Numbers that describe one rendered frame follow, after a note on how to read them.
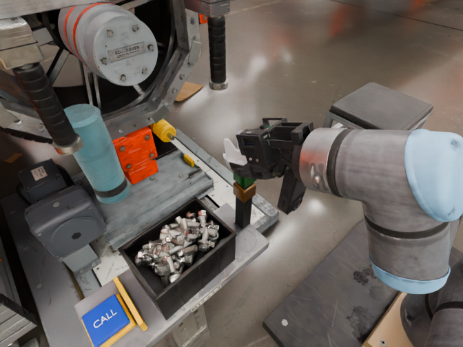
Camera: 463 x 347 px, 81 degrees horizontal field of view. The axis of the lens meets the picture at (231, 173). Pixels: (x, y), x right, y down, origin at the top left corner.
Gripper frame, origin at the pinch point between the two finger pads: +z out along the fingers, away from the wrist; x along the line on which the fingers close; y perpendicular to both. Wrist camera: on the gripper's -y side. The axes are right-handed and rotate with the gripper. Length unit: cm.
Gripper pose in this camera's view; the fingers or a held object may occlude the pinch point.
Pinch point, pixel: (229, 158)
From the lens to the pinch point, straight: 55.5
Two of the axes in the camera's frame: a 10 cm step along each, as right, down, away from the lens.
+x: -7.0, 5.1, -5.0
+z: -6.5, -1.5, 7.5
